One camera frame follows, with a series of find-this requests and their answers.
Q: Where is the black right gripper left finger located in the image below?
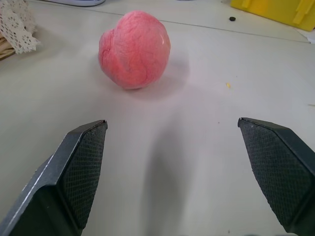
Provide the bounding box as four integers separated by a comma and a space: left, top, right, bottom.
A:
0, 119, 108, 236

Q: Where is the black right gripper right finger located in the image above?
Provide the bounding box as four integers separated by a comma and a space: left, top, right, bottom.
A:
237, 117, 315, 236

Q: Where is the wicker basket with lace liner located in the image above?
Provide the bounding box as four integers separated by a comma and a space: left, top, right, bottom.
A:
0, 0, 41, 62

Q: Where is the pink peach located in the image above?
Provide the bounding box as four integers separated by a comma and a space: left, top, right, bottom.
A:
97, 10, 171, 90

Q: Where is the yellow plastic bin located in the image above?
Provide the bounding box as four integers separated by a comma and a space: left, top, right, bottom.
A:
230, 0, 315, 31

